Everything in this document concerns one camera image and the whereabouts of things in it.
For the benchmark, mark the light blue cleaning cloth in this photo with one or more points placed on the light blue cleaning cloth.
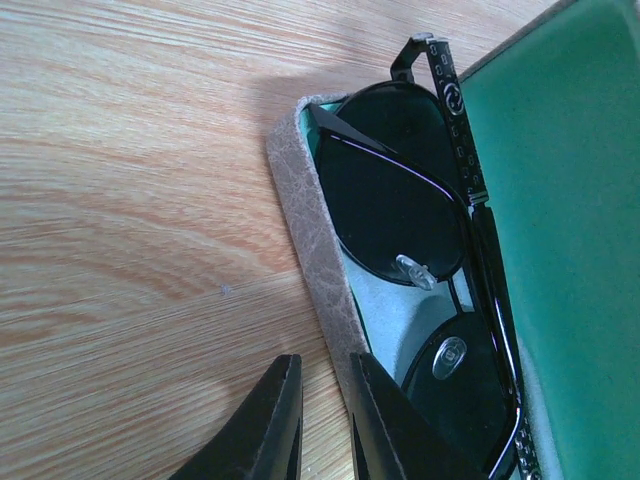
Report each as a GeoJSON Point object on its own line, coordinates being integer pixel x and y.
{"type": "Point", "coordinates": [399, 319]}

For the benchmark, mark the black round sunglasses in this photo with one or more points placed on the black round sunglasses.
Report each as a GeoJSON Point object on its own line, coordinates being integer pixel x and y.
{"type": "Point", "coordinates": [406, 197]}

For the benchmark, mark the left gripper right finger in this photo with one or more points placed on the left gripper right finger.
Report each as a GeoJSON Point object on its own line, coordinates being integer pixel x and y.
{"type": "Point", "coordinates": [390, 439]}

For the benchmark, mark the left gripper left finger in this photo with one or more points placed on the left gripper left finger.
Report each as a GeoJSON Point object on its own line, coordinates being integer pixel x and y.
{"type": "Point", "coordinates": [262, 439]}

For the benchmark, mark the grey glasses case green inside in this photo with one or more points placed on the grey glasses case green inside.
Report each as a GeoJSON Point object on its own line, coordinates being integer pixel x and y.
{"type": "Point", "coordinates": [555, 112]}

